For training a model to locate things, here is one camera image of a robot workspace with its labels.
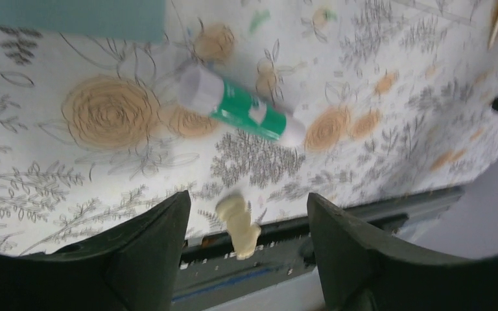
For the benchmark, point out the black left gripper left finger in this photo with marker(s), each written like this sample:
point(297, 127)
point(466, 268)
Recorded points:
point(132, 266)

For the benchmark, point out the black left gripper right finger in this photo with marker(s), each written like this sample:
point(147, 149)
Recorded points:
point(362, 267)

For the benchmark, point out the teal paper envelope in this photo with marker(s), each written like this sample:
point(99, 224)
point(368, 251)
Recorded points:
point(129, 20)

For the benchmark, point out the cream chess knight piece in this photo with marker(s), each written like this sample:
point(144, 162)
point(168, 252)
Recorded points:
point(233, 211)

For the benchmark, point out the floral patterned table mat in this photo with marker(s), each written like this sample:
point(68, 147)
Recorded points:
point(395, 97)

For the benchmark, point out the green white glue stick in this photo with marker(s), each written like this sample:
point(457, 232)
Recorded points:
point(205, 92)

